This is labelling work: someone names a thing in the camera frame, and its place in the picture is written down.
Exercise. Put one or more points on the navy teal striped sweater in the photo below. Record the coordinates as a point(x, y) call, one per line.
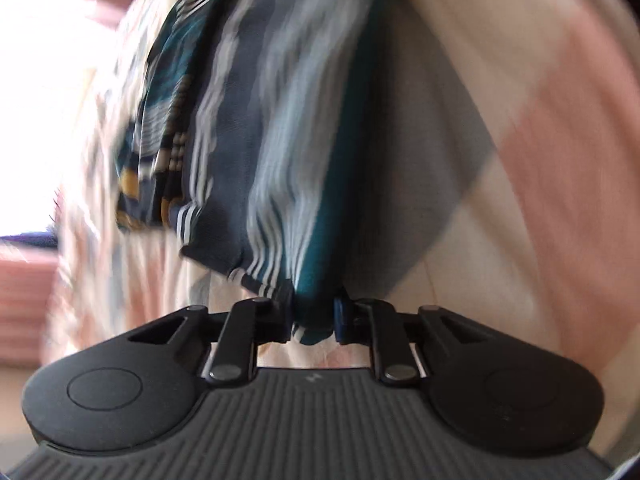
point(246, 139)

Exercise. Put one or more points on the pink curtain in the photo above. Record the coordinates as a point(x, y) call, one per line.
point(27, 279)

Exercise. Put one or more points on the pink grey checkered bedspread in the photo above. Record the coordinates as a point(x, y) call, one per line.
point(503, 184)

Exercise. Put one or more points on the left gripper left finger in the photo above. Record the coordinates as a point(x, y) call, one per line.
point(238, 334)

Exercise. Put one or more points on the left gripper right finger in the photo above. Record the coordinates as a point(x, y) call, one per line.
point(386, 333)

